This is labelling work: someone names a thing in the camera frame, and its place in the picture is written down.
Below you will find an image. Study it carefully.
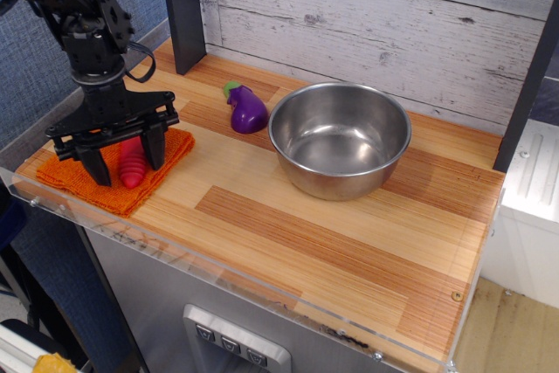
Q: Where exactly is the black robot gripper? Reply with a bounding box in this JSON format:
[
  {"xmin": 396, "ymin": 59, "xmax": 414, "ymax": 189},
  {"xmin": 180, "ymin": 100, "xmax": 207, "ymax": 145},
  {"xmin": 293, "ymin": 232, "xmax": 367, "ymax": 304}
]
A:
[{"xmin": 46, "ymin": 80, "xmax": 178, "ymax": 186}]

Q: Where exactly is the red handled metal fork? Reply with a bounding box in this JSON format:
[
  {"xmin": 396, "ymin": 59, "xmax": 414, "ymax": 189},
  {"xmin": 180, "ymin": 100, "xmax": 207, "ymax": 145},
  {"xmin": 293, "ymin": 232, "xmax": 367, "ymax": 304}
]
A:
[{"xmin": 118, "ymin": 137, "xmax": 147, "ymax": 189}]

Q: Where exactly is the orange knitted napkin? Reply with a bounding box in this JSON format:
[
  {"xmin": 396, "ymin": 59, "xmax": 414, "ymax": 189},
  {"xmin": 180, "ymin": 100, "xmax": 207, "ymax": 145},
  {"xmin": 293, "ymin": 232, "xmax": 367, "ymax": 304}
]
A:
[{"xmin": 37, "ymin": 128, "xmax": 196, "ymax": 218}]

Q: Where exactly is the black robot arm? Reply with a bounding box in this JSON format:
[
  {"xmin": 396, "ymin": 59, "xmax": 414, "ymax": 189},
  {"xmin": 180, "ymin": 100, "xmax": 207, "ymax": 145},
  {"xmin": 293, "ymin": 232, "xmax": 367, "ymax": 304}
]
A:
[{"xmin": 1, "ymin": 0, "xmax": 179, "ymax": 186}]

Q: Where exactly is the purple toy eggplant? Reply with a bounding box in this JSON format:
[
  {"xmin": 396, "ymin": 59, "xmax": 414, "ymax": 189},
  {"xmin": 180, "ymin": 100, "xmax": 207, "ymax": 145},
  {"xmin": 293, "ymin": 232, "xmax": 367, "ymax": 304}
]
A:
[{"xmin": 224, "ymin": 81, "xmax": 268, "ymax": 134}]

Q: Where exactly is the stainless steel cabinet front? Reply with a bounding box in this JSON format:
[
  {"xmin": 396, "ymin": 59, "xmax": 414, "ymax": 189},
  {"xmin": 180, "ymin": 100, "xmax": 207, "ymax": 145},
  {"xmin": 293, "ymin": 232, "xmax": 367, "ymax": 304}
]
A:
[{"xmin": 86, "ymin": 231, "xmax": 393, "ymax": 372}]

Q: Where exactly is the clear acrylic table guard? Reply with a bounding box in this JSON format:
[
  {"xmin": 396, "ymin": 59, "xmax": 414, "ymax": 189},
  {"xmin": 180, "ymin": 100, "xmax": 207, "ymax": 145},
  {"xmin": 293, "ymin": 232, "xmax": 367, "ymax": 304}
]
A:
[{"xmin": 3, "ymin": 163, "xmax": 503, "ymax": 372}]

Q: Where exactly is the stainless steel bowl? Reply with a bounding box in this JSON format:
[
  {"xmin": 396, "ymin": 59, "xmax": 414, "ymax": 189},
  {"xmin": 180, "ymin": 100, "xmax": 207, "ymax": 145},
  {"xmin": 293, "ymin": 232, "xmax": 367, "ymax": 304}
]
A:
[{"xmin": 268, "ymin": 82, "xmax": 412, "ymax": 201}]

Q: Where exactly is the silver dispenser button panel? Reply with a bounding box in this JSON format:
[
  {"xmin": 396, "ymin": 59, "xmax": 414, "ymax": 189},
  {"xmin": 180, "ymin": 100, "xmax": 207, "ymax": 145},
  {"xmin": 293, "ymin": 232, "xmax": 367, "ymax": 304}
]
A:
[{"xmin": 183, "ymin": 304, "xmax": 292, "ymax": 372}]

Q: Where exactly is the white side cabinet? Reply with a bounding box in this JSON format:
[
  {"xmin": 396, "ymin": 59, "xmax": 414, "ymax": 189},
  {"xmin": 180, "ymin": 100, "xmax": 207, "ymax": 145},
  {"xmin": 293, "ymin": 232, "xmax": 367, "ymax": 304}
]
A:
[{"xmin": 480, "ymin": 120, "xmax": 558, "ymax": 307}]

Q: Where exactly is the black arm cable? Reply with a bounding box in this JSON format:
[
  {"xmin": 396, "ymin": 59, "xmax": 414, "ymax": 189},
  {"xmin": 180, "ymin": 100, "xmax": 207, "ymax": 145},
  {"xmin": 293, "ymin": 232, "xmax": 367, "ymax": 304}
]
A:
[{"xmin": 124, "ymin": 40, "xmax": 157, "ymax": 84}]

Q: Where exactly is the dark grey left post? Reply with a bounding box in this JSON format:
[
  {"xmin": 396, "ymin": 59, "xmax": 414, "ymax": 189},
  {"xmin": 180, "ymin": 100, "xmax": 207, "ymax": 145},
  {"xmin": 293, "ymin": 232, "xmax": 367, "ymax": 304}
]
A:
[{"xmin": 166, "ymin": 0, "xmax": 206, "ymax": 75}]

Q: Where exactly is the dark grey post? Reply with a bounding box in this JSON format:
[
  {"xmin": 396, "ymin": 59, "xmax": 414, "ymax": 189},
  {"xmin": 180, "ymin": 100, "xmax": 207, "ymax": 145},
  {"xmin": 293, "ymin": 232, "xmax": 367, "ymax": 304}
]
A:
[
  {"xmin": 166, "ymin": 0, "xmax": 206, "ymax": 75},
  {"xmin": 493, "ymin": 0, "xmax": 558, "ymax": 173}
]

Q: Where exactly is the dark grey right post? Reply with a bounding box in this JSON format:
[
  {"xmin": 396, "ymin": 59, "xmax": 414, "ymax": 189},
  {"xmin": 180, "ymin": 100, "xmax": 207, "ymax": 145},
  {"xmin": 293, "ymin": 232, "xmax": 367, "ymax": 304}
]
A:
[{"xmin": 493, "ymin": 0, "xmax": 558, "ymax": 173}]

